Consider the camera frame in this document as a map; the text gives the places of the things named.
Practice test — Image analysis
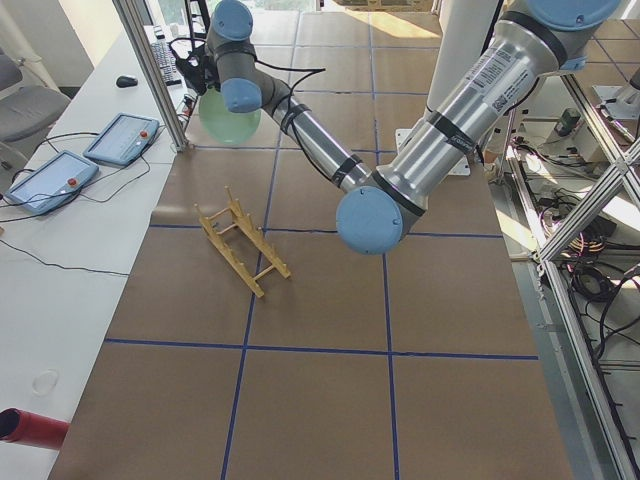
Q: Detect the near blue teach pendant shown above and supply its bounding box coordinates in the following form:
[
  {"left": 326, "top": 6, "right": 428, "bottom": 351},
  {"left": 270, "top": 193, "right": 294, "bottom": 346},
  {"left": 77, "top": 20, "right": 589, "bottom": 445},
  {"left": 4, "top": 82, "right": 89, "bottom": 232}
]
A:
[{"left": 5, "top": 150, "right": 99, "bottom": 214}]

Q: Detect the aluminium frame rack right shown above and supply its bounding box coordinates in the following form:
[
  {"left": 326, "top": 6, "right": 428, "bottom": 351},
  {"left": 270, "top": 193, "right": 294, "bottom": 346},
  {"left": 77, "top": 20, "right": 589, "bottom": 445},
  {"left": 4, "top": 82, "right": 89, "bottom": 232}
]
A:
[{"left": 504, "top": 74, "right": 640, "bottom": 480}]

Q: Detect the black pendant cable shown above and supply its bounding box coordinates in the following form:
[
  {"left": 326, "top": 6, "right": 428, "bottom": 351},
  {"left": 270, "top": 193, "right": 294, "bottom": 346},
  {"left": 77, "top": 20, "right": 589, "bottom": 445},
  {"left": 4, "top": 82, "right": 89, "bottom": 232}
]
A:
[{"left": 0, "top": 131, "right": 151, "bottom": 277}]

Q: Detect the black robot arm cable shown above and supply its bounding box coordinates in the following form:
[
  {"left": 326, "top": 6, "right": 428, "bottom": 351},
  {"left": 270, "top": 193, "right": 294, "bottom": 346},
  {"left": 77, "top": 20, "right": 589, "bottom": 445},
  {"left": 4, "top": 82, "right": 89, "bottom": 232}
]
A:
[{"left": 168, "top": 37, "right": 329, "bottom": 131}]

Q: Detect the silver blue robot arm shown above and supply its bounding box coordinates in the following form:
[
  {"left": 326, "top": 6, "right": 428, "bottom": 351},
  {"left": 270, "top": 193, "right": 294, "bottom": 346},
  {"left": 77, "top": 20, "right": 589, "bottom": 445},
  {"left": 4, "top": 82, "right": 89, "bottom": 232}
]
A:
[{"left": 176, "top": 1, "right": 617, "bottom": 255}]

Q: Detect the brown paper table mat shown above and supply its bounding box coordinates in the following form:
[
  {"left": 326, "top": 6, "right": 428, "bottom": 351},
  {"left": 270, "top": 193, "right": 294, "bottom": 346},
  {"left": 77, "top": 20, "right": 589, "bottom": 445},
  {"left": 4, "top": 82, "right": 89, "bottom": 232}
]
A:
[{"left": 48, "top": 10, "right": 576, "bottom": 480}]

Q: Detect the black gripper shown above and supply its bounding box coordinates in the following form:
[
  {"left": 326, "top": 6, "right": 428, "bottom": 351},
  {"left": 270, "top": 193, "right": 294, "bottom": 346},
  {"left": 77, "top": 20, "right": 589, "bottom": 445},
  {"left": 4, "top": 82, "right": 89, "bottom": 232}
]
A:
[{"left": 178, "top": 46, "right": 217, "bottom": 94}]

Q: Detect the black keyboard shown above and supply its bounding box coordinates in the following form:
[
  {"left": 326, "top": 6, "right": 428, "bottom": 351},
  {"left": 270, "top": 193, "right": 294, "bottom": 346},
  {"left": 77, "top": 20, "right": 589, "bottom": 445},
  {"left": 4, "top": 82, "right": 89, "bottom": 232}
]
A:
[{"left": 150, "top": 40, "right": 181, "bottom": 86}]

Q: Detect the blue teach pendant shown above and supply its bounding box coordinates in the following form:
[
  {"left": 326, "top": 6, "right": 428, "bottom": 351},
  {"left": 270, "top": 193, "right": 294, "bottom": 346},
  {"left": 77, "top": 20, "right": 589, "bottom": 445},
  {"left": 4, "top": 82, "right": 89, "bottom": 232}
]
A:
[
  {"left": 83, "top": 113, "right": 160, "bottom": 166},
  {"left": 5, "top": 150, "right": 99, "bottom": 214}
]

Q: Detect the red cylinder tube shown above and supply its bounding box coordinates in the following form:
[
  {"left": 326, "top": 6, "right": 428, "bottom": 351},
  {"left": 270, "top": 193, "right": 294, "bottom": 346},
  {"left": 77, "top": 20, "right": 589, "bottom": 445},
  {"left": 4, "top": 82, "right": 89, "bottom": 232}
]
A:
[{"left": 1, "top": 408, "right": 69, "bottom": 450}]

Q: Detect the aluminium frame post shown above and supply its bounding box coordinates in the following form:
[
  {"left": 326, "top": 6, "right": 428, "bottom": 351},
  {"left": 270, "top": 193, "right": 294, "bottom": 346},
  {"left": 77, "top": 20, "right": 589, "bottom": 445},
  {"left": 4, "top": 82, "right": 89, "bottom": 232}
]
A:
[{"left": 112, "top": 0, "right": 189, "bottom": 152}]

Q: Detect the grey office chair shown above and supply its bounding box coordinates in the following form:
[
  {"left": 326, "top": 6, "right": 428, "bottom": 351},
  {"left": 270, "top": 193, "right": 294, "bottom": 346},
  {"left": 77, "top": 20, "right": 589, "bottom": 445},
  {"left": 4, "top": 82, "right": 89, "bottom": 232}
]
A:
[{"left": 0, "top": 49, "right": 71, "bottom": 166}]

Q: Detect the black computer mouse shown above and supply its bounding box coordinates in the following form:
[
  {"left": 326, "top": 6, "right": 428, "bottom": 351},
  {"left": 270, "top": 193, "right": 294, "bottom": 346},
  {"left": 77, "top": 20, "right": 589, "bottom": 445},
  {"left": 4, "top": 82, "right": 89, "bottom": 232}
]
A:
[{"left": 116, "top": 75, "right": 138, "bottom": 88}]

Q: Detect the far blue teach pendant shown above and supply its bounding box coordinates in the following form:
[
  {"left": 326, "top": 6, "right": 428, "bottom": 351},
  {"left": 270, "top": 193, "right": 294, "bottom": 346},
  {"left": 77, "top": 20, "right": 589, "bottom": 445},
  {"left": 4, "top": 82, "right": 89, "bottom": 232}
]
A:
[{"left": 83, "top": 113, "right": 160, "bottom": 166}]

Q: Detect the wooden dish rack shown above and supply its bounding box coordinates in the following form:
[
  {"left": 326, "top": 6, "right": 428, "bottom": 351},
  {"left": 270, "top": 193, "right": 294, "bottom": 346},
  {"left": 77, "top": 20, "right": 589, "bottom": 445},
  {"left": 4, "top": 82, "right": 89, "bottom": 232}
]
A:
[{"left": 194, "top": 185, "right": 292, "bottom": 298}]

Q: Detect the light green plate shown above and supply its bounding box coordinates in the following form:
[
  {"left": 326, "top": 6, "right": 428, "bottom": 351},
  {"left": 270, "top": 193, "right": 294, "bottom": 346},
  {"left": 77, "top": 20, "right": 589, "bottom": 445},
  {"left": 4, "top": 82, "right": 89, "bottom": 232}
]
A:
[{"left": 198, "top": 88, "right": 261, "bottom": 145}]

